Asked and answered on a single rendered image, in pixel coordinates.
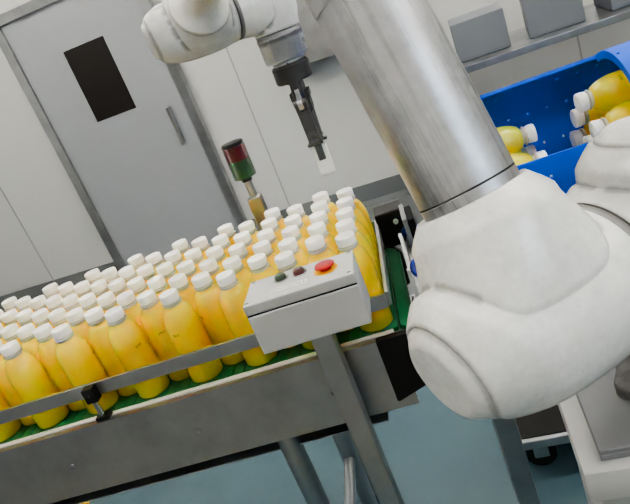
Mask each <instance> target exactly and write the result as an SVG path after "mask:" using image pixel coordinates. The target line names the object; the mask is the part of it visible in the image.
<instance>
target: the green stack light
mask: <svg viewBox="0 0 630 504"><path fill-rule="evenodd" d="M228 167H229V169H230V171H231V174H232V176H233V178H234V181H241V180H244V179H247V178H249V177H251V176H253V175H254V174H255V173H256V170H255V167H254V165H253V162H252V160H251V158H250V156H248V157H247V158H245V159H244V160H241V161H239V162H237V163H233V164H228Z"/></svg>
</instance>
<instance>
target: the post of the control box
mask: <svg viewBox="0 0 630 504"><path fill-rule="evenodd" d="M311 342H312V345H313V347H314V349H315V352H316V354H317V356H318V359H319V361H320V364H321V366H322V368H323V371H324V373H325V375H326V378H327V380H328V382H329V385H330V387H331V389H332V392H333V394H334V397H335V399H336V401H337V404H338V406H339V408H340V411H341V413H342V415H343V418H344V420H345V422H346V425H347V427H348V430H349V432H350V434H351V437H352V439H353V441H354V444H355V446H356V448H357V451H358V453H359V455H360V458H361V460H362V463H363V465H364V467H365V470H366V472H367V474H368V477H369V479H370V481H371V484H372V486H373V488H374V491H375V493H376V496H377V498H378V500H379V503H380V504H404V501H403V499H402V496H401V494H400V491H399V489H398V486H397V484H396V481H395V479H394V476H393V474H392V471H391V469H390V466H389V464H388V462H387V459H386V457H385V454H384V452H383V449H382V447H381V444H380V442H379V439H378V437H377V434H376V432H375V429H374V427H373V425H372V422H371V420H370V417H369V415H368V412H367V410H366V407H365V405H364V402H363V400H362V397H361V395H360V392H359V390H358V388H357V385H356V383H355V380H354V378H353V375H352V373H351V370H350V368H349V365H348V363H347V360H346V358H345V355H344V353H343V351H342V348H341V346H340V343H339V341H338V338H337V336H336V333H335V334H332V335H328V336H325V337H322V338H318V339H315V340H312V341H311Z"/></svg>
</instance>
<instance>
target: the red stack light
mask: <svg viewBox="0 0 630 504"><path fill-rule="evenodd" d="M222 152H223V155H224V157H225V160H226V162H227V164H233V163H237V162H239V161H241V160H244V159H245V158H247V157H248V156H249V153H248V150H247V148H246V146H245V143H244V142H242V143H241V144H240V145H238V146H236V147H233V148H231V149H228V150H222Z"/></svg>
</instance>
